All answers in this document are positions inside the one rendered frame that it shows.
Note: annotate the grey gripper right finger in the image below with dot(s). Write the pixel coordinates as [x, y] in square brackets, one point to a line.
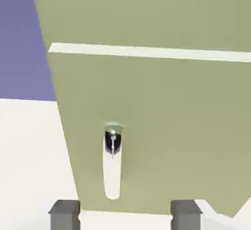
[184, 216]

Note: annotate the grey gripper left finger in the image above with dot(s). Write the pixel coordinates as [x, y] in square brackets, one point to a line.
[64, 216]

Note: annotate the green cabinet door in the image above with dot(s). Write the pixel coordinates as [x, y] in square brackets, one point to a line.
[176, 116]

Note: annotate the green painted cabinet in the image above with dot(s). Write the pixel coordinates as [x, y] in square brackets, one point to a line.
[137, 8]

